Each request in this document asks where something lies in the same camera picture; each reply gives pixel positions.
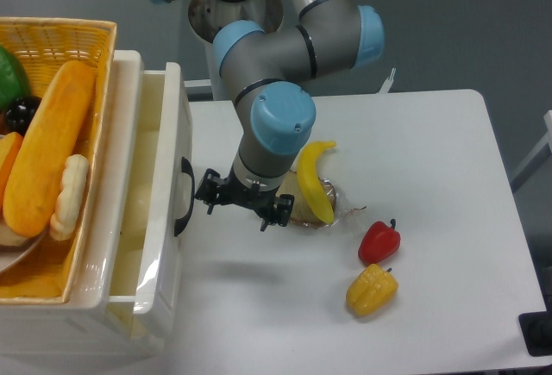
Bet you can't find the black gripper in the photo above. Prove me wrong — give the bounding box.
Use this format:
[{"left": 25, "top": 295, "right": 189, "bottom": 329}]
[{"left": 195, "top": 168, "right": 295, "bottom": 232}]

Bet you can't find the white drawer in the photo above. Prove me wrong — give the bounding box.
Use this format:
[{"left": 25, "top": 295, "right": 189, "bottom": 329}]
[{"left": 108, "top": 62, "right": 195, "bottom": 341}]

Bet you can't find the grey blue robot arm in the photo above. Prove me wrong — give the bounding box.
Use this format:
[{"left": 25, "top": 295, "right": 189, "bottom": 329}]
[{"left": 195, "top": 0, "right": 385, "bottom": 226}]

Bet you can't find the white drawer cabinet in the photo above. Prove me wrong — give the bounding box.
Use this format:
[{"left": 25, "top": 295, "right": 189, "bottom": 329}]
[{"left": 0, "top": 49, "right": 165, "bottom": 358}]

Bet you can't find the wrapped bread slice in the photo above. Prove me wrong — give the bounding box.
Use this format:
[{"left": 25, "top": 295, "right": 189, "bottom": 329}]
[{"left": 278, "top": 169, "right": 367, "bottom": 229}]

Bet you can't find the yellow toy banana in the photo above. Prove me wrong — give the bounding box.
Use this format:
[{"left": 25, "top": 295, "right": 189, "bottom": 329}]
[{"left": 296, "top": 141, "right": 336, "bottom": 224}]

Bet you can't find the red toy bell pepper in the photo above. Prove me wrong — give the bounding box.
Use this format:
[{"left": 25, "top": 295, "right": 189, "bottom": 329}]
[{"left": 358, "top": 219, "right": 401, "bottom": 265}]

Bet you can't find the yellow toy bell pepper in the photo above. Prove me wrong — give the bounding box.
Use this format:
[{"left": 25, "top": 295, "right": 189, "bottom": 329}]
[{"left": 346, "top": 264, "right": 398, "bottom": 317}]

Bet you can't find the white toy pastry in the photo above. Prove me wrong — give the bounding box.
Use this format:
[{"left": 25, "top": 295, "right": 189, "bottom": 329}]
[{"left": 49, "top": 154, "right": 89, "bottom": 241}]

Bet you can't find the orange toy baguette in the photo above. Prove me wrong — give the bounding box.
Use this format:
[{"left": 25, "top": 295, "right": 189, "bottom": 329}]
[{"left": 2, "top": 60, "right": 96, "bottom": 238}]

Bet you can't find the yellow wicker basket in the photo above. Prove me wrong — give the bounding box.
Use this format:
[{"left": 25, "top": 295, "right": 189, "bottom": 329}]
[{"left": 1, "top": 17, "right": 116, "bottom": 306}]

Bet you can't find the white plate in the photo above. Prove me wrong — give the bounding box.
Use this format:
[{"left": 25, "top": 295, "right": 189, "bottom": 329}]
[{"left": 1, "top": 222, "right": 47, "bottom": 272}]

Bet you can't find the black toy berry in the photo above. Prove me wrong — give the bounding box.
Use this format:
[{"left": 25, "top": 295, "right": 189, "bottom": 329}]
[{"left": 3, "top": 96, "right": 41, "bottom": 136}]

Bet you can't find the orange toy fruit slice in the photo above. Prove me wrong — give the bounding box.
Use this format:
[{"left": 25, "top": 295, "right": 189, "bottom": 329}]
[{"left": 0, "top": 132, "right": 23, "bottom": 203}]

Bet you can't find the green toy vegetable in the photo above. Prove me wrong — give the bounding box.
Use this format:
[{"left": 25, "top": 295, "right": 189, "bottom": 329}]
[{"left": 0, "top": 46, "right": 31, "bottom": 111}]

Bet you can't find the black device at table edge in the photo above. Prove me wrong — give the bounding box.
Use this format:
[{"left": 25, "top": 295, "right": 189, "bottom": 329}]
[{"left": 518, "top": 311, "right": 551, "bottom": 357}]

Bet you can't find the white furniture frame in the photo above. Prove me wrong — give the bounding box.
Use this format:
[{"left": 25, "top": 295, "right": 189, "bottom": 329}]
[{"left": 510, "top": 110, "right": 551, "bottom": 193}]

